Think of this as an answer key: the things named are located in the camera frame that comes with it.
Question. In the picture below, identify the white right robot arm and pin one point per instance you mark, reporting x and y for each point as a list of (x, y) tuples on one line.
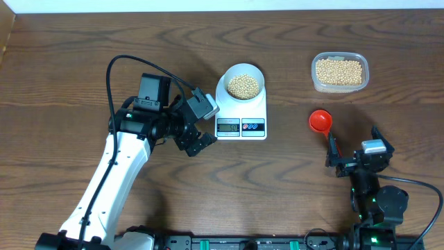
[(380, 208)]

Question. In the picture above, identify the clear plastic container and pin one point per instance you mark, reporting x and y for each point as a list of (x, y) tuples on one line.
[(321, 87)]

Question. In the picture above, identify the white digital kitchen scale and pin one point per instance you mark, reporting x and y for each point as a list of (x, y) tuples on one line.
[(240, 120)]

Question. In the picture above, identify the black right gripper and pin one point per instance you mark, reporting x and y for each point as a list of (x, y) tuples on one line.
[(346, 164)]

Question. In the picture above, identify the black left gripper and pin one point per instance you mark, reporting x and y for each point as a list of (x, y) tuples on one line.
[(189, 135)]

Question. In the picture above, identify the pile of soybeans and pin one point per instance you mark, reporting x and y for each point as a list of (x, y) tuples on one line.
[(328, 71)]

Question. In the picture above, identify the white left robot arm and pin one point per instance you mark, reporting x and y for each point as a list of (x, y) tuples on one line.
[(134, 131)]

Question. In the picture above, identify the red measuring scoop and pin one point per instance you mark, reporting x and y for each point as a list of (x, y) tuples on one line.
[(320, 121)]

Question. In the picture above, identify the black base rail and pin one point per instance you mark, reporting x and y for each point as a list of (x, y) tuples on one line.
[(243, 243)]

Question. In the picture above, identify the white round bowl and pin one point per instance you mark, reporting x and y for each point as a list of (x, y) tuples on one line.
[(260, 93)]

